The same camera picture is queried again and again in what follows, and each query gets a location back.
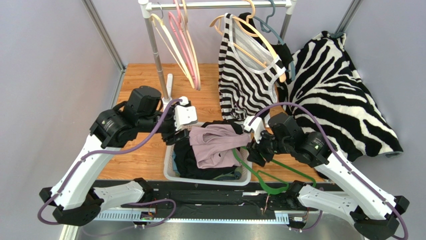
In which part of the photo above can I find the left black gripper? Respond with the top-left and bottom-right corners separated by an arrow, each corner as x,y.
138,101 -> 191,146

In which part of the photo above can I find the green tank top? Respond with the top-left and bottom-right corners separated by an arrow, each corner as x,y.
213,166 -> 243,181

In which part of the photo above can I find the dark top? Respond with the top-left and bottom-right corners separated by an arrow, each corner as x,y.
189,124 -> 251,170

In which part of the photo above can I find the cream plastic hanger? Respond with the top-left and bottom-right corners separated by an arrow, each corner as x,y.
150,13 -> 193,88

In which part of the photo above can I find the pink plastic hanger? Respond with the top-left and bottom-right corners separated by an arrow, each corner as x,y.
168,0 -> 196,90

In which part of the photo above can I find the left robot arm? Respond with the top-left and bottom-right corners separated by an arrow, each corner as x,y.
39,86 -> 198,226

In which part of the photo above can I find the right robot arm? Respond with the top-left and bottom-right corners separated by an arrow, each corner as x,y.
243,113 -> 410,240

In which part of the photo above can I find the zebra striped tank top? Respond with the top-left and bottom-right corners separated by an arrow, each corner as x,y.
218,13 -> 286,124

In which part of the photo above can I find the black top on teal hanger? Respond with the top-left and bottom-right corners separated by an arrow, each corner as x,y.
239,12 -> 294,123

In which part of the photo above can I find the tan hanger under striped top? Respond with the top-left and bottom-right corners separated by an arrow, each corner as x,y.
209,0 -> 287,90

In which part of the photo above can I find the teal plastic hanger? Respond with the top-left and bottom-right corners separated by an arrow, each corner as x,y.
253,0 -> 296,82

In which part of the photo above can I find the white plastic basket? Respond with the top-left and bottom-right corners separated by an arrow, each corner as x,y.
163,122 -> 252,186

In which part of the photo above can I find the white clothes rack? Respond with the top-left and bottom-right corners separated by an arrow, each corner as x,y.
138,0 -> 297,105

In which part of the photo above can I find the zebra print blanket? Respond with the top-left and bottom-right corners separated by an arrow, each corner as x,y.
276,31 -> 403,162

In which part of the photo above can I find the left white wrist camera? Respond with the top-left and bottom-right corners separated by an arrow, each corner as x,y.
174,96 -> 198,131

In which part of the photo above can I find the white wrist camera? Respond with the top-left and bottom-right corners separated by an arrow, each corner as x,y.
174,96 -> 198,131
242,116 -> 266,144

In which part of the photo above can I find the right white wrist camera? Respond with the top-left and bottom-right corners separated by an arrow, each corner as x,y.
242,116 -> 266,144

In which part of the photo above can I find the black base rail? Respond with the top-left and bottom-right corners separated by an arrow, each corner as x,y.
96,180 -> 320,225

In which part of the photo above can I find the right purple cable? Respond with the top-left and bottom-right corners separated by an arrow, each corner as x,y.
247,101 -> 410,240

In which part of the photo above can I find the purple cable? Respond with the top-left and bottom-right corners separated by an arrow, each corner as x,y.
37,98 -> 184,226
247,101 -> 410,240

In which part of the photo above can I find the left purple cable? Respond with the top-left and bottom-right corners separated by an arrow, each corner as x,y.
37,98 -> 184,226

